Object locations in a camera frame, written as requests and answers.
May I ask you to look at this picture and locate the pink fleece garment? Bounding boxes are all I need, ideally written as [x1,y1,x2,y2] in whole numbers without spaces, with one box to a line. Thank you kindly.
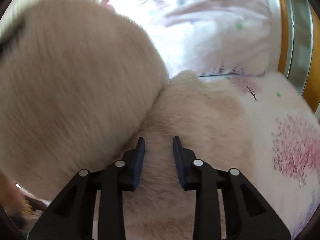
[1,0,257,239]

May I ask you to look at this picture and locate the pink floral bed sheet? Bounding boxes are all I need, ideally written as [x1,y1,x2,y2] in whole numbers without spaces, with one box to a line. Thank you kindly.
[203,72,319,238]

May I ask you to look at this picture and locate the pink floral pillow right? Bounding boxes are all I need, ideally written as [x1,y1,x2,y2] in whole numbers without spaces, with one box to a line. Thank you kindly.
[102,0,271,77]

